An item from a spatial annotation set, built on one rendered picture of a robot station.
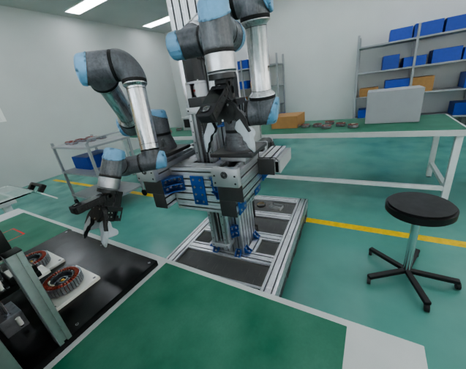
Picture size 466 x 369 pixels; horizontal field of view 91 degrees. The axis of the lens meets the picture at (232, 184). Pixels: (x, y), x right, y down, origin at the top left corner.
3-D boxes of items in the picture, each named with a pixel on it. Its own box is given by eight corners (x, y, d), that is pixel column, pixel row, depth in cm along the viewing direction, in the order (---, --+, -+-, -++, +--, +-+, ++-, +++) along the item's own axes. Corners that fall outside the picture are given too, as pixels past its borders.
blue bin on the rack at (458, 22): (440, 34, 452) (442, 21, 444) (469, 29, 431) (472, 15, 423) (444, 31, 419) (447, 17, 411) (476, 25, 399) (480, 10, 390)
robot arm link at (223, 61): (226, 50, 51) (195, 56, 55) (229, 72, 53) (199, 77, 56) (239, 52, 57) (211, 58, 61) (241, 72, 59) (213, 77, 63)
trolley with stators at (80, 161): (110, 189, 397) (89, 130, 359) (151, 195, 347) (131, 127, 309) (74, 205, 351) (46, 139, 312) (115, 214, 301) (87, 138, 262)
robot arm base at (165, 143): (163, 146, 148) (159, 129, 144) (181, 145, 141) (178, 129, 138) (145, 152, 136) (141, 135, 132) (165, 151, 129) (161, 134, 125)
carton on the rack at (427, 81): (407, 91, 509) (410, 77, 498) (428, 89, 491) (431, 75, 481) (410, 92, 478) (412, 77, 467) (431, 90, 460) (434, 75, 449)
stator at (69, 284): (75, 269, 84) (72, 261, 83) (90, 280, 78) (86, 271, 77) (39, 291, 76) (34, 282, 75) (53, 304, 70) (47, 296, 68)
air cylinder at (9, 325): (19, 313, 70) (10, 300, 68) (30, 323, 66) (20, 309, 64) (-2, 328, 66) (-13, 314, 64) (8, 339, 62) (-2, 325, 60)
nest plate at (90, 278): (77, 267, 87) (76, 264, 87) (100, 278, 80) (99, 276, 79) (31, 298, 75) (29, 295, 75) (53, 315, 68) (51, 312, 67)
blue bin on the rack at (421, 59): (399, 67, 499) (401, 58, 493) (421, 64, 483) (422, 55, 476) (402, 67, 466) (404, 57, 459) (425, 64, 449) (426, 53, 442)
